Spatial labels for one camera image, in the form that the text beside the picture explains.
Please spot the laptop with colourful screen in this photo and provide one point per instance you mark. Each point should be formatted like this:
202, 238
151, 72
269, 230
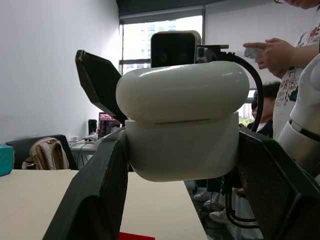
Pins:
108, 123

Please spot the white sneaker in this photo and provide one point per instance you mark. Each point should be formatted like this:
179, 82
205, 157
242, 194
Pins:
203, 196
220, 217

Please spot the person's left hand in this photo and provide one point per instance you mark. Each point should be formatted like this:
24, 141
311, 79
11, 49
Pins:
281, 71

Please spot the beige and white backpack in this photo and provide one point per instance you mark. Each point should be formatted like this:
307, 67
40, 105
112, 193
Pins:
47, 155

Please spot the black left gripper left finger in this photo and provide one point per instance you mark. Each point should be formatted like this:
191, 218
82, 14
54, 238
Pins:
100, 190

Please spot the black tumbler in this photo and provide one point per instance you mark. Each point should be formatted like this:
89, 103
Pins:
92, 127

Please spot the seated person with black hair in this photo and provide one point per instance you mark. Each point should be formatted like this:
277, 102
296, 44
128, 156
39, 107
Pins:
268, 110

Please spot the white background desk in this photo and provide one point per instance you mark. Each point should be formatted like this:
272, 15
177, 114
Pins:
85, 150

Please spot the white patterned phone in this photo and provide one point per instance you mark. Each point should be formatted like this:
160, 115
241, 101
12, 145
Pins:
252, 53

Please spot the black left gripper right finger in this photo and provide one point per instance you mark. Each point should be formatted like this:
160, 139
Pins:
277, 190

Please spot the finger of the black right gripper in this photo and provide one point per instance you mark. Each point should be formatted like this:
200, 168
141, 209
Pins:
98, 82

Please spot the teal box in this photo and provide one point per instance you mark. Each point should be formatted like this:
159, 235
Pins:
6, 160

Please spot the white earbuds charging case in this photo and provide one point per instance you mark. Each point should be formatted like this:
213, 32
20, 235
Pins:
182, 120

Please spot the person in white printed shirt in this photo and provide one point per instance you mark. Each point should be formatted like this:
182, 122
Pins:
287, 100

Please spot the window with dark frame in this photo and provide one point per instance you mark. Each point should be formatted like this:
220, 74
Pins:
140, 42

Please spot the small white cup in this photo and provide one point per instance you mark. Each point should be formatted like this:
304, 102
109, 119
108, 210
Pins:
73, 138

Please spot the person's right hand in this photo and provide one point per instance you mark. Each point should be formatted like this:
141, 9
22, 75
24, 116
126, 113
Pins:
275, 51

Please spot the head camera module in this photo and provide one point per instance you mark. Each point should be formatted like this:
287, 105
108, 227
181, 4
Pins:
172, 50

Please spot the red flat object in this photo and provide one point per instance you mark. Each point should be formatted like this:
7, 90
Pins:
136, 236

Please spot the black office chair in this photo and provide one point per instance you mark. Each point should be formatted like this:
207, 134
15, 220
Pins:
67, 145

